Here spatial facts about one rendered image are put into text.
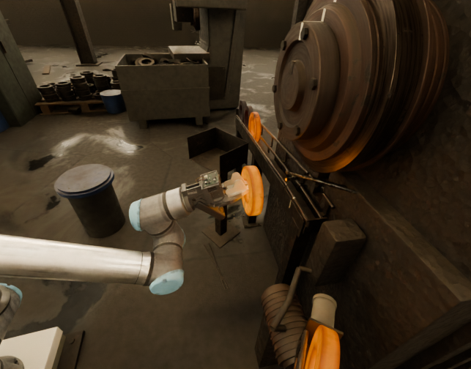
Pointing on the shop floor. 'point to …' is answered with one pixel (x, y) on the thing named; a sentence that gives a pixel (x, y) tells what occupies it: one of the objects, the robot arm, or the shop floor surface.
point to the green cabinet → (9, 73)
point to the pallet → (77, 92)
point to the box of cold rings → (163, 87)
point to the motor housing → (294, 329)
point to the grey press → (214, 45)
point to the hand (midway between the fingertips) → (250, 185)
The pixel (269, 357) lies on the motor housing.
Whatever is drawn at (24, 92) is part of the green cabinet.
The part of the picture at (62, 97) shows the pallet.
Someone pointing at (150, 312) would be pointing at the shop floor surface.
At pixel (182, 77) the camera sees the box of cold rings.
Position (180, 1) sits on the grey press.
